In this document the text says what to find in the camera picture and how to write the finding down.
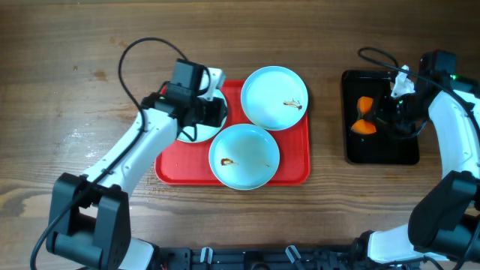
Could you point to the light blue plate front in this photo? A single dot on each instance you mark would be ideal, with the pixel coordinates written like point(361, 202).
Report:
point(244, 157)

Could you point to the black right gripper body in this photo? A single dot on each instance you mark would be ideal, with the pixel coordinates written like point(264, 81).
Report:
point(400, 112)

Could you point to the black rectangular tray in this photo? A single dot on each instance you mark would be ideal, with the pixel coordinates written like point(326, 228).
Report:
point(377, 148)

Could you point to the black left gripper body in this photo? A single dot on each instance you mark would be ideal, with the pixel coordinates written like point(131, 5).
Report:
point(216, 112)

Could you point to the light blue plate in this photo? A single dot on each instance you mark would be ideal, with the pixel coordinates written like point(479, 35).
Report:
point(203, 133)
point(244, 157)
point(274, 98)

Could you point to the orange sponge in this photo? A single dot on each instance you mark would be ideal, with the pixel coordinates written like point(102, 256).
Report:
point(363, 126)

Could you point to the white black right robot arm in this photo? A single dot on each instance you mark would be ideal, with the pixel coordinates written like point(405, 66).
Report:
point(439, 227)

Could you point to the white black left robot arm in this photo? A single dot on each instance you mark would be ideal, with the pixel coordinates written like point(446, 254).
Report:
point(89, 217)

